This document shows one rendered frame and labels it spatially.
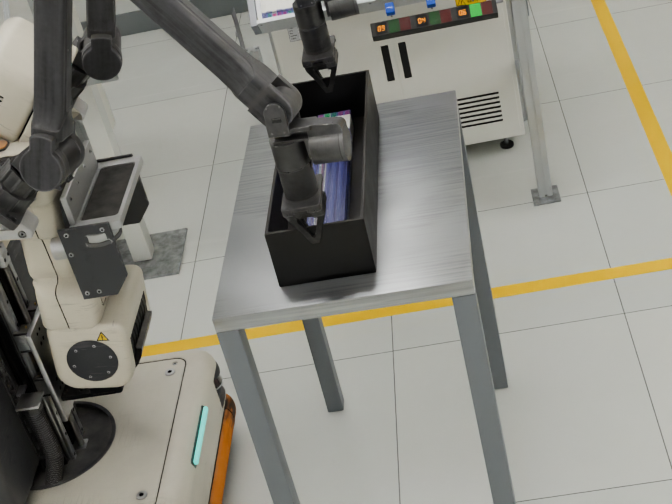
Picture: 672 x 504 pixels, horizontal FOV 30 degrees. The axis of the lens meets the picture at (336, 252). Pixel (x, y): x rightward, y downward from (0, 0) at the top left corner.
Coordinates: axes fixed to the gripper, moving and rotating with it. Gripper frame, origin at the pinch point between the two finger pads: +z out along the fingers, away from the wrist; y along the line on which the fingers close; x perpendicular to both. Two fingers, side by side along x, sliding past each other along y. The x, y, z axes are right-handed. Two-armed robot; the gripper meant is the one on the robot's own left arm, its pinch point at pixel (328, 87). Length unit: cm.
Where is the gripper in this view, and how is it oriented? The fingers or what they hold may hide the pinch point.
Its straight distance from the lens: 261.5
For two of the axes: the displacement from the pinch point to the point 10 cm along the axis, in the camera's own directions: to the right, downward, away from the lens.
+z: 2.3, 8.1, 5.4
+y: 0.4, -5.7, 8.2
